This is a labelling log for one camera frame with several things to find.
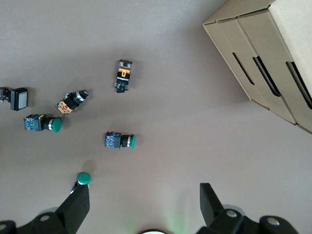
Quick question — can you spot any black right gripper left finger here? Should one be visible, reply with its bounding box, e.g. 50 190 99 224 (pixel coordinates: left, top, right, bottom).
0 184 91 234

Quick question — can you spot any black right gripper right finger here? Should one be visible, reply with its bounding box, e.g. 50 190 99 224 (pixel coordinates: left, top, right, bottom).
195 182 300 234

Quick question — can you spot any brown paper table cover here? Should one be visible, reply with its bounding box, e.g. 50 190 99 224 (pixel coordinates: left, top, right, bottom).
0 0 312 234

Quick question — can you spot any white square push button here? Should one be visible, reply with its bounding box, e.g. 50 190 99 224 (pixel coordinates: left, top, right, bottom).
0 86 29 112

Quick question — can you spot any brown cardboard box with slots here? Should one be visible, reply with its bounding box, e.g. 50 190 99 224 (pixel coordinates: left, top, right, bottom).
201 0 312 135

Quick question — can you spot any green push button switch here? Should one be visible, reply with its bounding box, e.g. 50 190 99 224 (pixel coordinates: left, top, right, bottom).
23 113 63 134
70 172 92 195
104 131 137 150

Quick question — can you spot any black selector switch orange block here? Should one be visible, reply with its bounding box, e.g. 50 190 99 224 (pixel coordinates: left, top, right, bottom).
113 59 134 95
55 89 90 116

